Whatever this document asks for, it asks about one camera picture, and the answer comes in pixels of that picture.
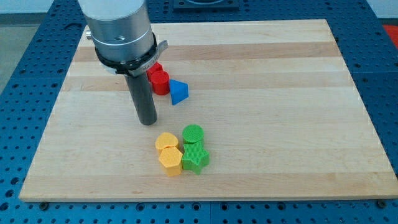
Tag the yellow heart block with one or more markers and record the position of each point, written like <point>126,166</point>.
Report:
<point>166,140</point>

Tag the green cylinder block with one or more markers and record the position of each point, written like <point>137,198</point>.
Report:
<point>193,133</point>

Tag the red block behind cylinder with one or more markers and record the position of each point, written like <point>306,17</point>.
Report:
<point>155,68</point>

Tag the yellow hexagon block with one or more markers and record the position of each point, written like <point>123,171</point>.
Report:
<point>171,161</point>

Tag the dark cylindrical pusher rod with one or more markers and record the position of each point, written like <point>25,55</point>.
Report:
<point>140,90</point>

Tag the wooden board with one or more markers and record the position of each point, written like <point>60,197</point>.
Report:
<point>282,117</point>

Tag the metal clamp bracket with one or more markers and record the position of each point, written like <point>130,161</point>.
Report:
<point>138,66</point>

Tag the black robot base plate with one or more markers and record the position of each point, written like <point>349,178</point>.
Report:
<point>205,5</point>

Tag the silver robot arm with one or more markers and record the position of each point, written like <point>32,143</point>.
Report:
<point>120,30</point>

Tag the blue triangular block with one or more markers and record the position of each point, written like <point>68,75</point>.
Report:
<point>178,91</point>

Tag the green star block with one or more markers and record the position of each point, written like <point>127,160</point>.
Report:
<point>195,157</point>

